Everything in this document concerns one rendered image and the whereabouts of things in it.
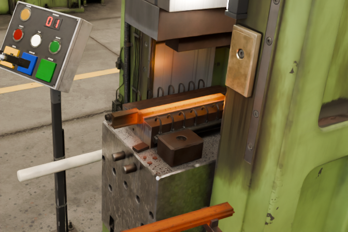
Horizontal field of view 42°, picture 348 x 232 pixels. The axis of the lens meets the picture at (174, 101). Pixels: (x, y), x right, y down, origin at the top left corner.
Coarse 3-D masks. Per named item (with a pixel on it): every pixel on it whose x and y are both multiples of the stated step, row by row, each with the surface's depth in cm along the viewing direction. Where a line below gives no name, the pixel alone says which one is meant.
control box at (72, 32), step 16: (16, 16) 179; (32, 16) 175; (48, 16) 171; (64, 16) 168; (32, 32) 174; (48, 32) 170; (64, 32) 167; (80, 32) 167; (16, 48) 176; (32, 48) 172; (48, 48) 169; (64, 48) 165; (80, 48) 169; (0, 64) 178; (64, 64) 165; (32, 80) 170; (64, 80) 167
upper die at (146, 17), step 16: (128, 0) 136; (144, 0) 128; (128, 16) 138; (144, 16) 129; (160, 16) 123; (176, 16) 126; (192, 16) 129; (208, 16) 132; (224, 16) 136; (144, 32) 131; (160, 32) 125; (176, 32) 128; (192, 32) 131; (208, 32) 135; (224, 32) 138
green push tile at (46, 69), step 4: (44, 60) 168; (40, 64) 168; (44, 64) 167; (48, 64) 166; (52, 64) 166; (56, 64) 166; (40, 68) 168; (44, 68) 167; (48, 68) 166; (52, 68) 165; (40, 72) 167; (44, 72) 167; (48, 72) 166; (52, 72) 165; (36, 76) 168; (40, 76) 167; (44, 76) 166; (48, 76) 166; (52, 76) 166; (44, 80) 166; (48, 80) 165
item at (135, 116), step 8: (208, 96) 158; (216, 96) 158; (224, 96) 159; (168, 104) 150; (176, 104) 150; (184, 104) 150; (192, 104) 152; (120, 112) 139; (128, 112) 140; (136, 112) 140; (144, 112) 143; (152, 112) 144; (160, 112) 146; (112, 120) 138; (120, 120) 139; (128, 120) 141; (136, 120) 143
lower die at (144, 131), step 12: (168, 96) 162; (180, 96) 160; (192, 96) 161; (132, 108) 149; (144, 108) 149; (192, 108) 151; (204, 108) 152; (216, 108) 153; (144, 120) 142; (156, 120) 142; (168, 120) 143; (180, 120) 143; (192, 120) 146; (204, 120) 149; (144, 132) 143; (156, 132) 140; (204, 132) 152; (156, 144) 142
